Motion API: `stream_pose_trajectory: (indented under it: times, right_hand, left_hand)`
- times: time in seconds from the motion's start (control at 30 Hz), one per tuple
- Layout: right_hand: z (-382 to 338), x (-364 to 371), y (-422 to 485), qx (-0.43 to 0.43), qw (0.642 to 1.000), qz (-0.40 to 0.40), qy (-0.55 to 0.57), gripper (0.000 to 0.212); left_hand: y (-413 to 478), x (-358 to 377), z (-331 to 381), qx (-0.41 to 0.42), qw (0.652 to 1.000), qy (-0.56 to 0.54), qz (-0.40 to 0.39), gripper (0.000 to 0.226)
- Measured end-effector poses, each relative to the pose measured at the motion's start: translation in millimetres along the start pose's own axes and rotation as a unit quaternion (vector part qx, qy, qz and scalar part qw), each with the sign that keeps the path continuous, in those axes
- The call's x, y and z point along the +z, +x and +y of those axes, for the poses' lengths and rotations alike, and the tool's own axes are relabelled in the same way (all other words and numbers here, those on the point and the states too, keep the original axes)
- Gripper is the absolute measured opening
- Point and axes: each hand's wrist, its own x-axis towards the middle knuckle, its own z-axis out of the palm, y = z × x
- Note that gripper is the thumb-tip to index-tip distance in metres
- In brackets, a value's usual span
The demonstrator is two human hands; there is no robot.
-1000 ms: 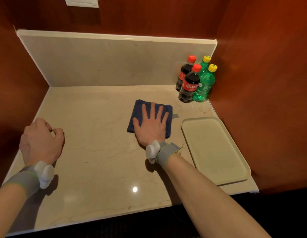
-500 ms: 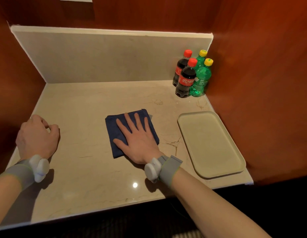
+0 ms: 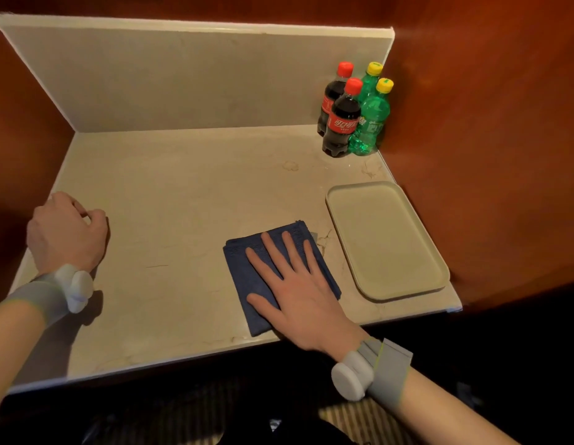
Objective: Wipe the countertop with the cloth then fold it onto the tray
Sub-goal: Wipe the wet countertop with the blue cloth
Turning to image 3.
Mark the person's right hand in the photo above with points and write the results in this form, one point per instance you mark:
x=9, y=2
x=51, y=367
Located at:
x=305, y=305

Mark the beige plastic tray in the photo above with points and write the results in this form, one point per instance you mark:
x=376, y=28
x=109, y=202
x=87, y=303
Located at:
x=384, y=236

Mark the person's left hand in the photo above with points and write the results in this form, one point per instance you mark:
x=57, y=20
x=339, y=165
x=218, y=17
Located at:
x=64, y=236

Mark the beige stone backsplash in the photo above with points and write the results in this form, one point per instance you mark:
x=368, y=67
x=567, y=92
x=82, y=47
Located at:
x=199, y=78

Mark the grey right wrist tracker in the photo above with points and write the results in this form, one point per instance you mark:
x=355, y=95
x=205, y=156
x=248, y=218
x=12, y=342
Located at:
x=349, y=380

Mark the grey wrist tracker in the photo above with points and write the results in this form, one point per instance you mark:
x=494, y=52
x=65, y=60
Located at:
x=78, y=287
x=349, y=380

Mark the dark blue cloth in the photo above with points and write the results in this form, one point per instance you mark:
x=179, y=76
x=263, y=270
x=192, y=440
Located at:
x=243, y=268

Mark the grey left wrist tracker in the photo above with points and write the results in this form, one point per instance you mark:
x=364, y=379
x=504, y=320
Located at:
x=78, y=287

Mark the yellow-capped green soda bottle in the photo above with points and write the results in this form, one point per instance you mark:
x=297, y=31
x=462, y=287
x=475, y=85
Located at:
x=369, y=85
x=372, y=118

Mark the red-capped cola bottle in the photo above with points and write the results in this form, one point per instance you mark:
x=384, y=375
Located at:
x=341, y=125
x=331, y=99

